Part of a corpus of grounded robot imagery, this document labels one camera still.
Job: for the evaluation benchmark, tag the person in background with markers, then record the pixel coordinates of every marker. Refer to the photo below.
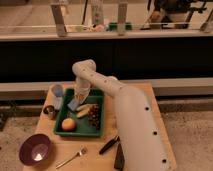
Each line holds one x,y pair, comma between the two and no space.
175,10

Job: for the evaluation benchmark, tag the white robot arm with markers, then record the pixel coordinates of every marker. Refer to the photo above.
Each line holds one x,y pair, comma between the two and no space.
142,145

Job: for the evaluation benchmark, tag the yellow banana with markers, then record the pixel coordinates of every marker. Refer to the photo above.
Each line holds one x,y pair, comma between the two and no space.
83,110

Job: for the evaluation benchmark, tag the light blue cup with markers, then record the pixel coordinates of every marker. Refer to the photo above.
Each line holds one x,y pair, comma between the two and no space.
57,91

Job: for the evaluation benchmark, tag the black handled knife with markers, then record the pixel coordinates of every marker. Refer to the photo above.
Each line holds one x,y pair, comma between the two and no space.
109,144

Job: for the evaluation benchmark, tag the dark grape bunch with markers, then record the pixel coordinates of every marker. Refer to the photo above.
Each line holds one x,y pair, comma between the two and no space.
94,116

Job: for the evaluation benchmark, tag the silver fork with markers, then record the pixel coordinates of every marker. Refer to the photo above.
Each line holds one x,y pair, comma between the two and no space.
78,154

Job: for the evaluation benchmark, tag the small metal cup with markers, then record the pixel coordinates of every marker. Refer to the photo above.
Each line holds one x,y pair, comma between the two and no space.
49,110

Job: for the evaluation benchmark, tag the blue sponge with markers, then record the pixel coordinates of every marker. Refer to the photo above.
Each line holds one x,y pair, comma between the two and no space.
73,104

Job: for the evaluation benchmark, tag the green plastic tray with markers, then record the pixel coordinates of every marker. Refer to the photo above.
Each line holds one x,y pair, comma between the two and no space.
85,126

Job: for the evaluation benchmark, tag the purple bowl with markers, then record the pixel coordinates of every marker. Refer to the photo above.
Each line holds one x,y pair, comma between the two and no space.
35,149

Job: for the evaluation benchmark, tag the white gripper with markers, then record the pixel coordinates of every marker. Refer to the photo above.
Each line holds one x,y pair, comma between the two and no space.
81,90

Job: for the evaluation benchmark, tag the green background box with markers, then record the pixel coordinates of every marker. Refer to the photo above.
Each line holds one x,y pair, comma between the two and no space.
114,26

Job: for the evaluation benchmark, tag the orange fruit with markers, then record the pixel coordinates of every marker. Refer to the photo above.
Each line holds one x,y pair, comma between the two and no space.
68,124

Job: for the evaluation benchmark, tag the black wedge block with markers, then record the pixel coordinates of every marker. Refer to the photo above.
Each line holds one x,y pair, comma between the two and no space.
119,159

